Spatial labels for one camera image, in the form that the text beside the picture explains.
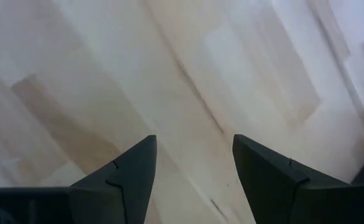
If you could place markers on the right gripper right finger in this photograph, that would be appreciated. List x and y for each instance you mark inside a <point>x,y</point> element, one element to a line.
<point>268,186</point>

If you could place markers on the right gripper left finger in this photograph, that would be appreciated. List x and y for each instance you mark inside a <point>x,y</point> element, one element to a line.
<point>128,186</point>

